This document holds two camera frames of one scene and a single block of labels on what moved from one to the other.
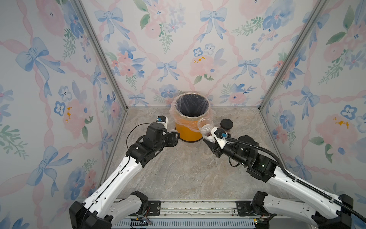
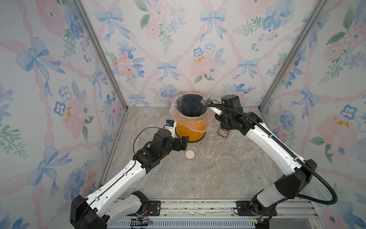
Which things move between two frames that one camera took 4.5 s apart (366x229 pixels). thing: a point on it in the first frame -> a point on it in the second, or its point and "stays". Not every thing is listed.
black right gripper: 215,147 -> 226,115
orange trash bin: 189,108 stays
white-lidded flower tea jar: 205,125 -> 206,97
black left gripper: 173,139 -> 183,145
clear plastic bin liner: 187,109 stays
